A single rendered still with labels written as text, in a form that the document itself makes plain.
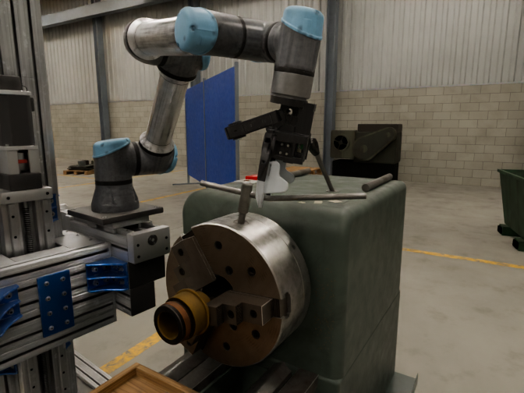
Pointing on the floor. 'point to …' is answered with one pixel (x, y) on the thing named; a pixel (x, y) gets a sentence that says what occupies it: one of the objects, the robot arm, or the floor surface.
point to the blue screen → (212, 129)
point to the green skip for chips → (513, 206)
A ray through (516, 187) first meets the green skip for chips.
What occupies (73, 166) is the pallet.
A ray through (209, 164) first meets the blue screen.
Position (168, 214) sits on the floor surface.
